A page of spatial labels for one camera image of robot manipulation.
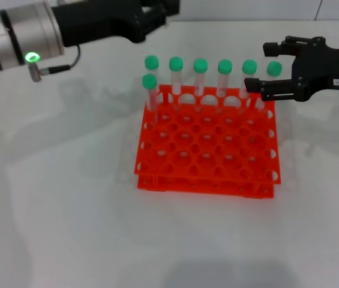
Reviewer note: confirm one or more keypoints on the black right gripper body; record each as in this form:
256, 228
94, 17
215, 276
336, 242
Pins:
322, 69

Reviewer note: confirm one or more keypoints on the orange test tube rack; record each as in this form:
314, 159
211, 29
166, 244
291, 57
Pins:
205, 192

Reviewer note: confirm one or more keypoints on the clear test tube green cap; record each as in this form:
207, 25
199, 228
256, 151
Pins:
150, 81
225, 66
201, 65
249, 66
274, 68
151, 62
176, 63

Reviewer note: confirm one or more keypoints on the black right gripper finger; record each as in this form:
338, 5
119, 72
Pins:
272, 49
253, 85

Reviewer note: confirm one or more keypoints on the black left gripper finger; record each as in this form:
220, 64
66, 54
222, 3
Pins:
160, 15

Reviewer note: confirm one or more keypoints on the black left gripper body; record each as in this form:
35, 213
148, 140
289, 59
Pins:
97, 21

